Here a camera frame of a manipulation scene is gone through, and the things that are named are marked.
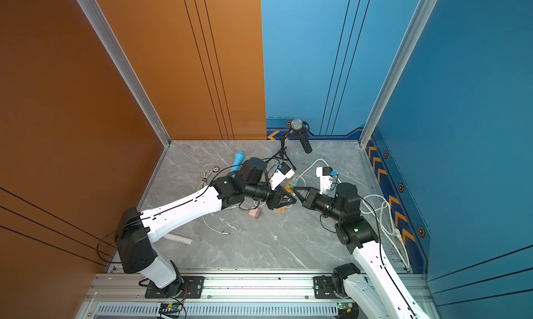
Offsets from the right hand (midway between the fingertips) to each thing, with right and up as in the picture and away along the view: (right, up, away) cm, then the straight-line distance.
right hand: (293, 190), depth 70 cm
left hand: (0, -3, 0) cm, 3 cm away
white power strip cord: (+45, -14, +27) cm, 54 cm away
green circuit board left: (-44, -42, +3) cm, 61 cm away
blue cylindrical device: (-25, +11, +39) cm, 48 cm away
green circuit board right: (+18, -41, +3) cm, 45 cm away
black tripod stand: (-3, +14, +35) cm, 38 cm away
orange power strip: (-2, +2, -5) cm, 6 cm away
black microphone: (+5, +24, +24) cm, 34 cm away
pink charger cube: (-15, -13, +20) cm, 28 cm away
